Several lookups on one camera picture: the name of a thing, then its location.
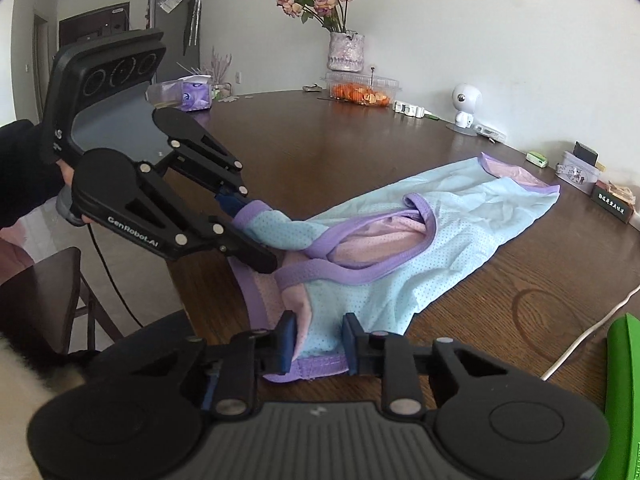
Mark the green object at edge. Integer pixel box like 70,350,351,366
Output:
596,313,640,480

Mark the dark wooden chair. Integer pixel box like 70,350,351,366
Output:
1,247,124,364

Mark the clear box of oranges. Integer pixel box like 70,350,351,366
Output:
324,72,400,107

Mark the dark brown door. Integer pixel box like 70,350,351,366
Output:
58,2,129,47

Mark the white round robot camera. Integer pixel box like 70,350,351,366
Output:
446,84,483,136

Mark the person's left hand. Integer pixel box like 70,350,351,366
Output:
56,159,93,224

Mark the green white small box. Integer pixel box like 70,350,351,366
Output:
525,151,548,169

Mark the white illustrated tin box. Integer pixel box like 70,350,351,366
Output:
555,151,601,195

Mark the purple tissue pack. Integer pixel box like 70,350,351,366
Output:
145,76,212,113

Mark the pink blue mesh vest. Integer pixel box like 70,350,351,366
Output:
231,154,560,382

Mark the lavender textured vase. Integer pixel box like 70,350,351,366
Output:
326,30,366,73

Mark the black power adapter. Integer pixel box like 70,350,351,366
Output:
573,141,599,167

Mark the white clip gadget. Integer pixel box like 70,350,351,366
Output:
393,101,426,118

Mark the grey refrigerator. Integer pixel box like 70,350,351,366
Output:
148,0,201,82

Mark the white charging cable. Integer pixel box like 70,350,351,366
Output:
541,285,640,382

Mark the dark green labelled box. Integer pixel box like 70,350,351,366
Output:
590,181,634,224

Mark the snack packet on box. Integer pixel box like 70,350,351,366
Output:
608,182,637,207

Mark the white flat remote device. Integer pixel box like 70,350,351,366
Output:
474,124,506,143

